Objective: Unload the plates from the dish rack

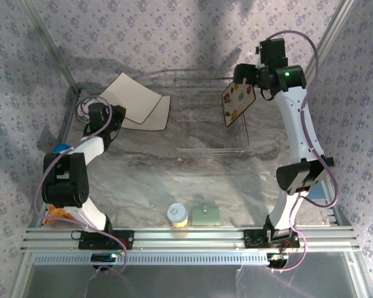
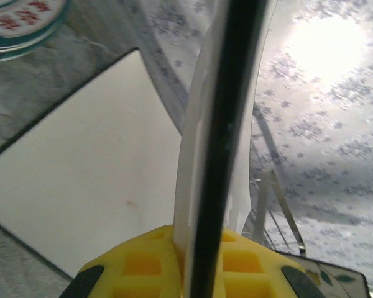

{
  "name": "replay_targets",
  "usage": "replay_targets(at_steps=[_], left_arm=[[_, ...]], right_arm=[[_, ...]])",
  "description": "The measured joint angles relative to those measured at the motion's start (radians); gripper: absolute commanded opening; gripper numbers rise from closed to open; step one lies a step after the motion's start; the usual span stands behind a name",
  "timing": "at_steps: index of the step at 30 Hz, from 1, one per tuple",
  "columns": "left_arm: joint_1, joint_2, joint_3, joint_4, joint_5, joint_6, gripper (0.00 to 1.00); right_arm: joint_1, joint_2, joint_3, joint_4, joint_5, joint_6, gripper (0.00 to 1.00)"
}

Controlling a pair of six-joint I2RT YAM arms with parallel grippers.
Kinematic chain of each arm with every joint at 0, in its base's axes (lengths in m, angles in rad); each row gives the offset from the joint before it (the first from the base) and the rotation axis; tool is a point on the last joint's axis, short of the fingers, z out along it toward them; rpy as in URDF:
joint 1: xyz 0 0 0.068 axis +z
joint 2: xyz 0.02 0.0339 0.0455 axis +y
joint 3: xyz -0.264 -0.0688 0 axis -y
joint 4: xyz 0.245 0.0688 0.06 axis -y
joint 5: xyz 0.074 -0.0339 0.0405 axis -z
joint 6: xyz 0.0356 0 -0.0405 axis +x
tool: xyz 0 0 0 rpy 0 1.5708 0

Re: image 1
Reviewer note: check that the blue rimmed round plate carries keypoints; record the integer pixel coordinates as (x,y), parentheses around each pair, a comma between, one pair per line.
(82,111)

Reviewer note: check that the floral square plate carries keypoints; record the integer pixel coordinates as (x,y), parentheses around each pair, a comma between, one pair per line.
(237,102)

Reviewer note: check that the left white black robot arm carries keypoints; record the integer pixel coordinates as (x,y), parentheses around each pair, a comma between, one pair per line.
(91,150)

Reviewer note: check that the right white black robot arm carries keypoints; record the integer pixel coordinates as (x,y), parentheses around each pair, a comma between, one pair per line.
(298,124)

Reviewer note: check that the blue lidded white jar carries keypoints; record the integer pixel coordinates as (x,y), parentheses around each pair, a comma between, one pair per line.
(60,148)

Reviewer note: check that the orange snack bag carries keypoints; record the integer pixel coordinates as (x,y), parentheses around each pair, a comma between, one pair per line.
(56,214)

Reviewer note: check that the silver lidded yellow can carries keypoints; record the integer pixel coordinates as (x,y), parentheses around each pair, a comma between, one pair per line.
(177,212)

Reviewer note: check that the green square pad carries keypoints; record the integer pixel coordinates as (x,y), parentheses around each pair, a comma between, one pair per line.
(205,217)

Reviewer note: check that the black controller board with LED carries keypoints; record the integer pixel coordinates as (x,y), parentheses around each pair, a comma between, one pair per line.
(102,257)
(276,259)

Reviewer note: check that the aluminium corner post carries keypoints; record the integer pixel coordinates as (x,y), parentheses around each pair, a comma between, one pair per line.
(329,31)
(53,46)

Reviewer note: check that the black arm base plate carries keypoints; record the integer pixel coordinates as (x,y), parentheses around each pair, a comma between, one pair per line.
(124,237)
(251,239)

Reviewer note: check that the wide aluminium extrusion rail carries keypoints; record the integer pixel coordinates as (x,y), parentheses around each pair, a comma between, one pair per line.
(186,239)

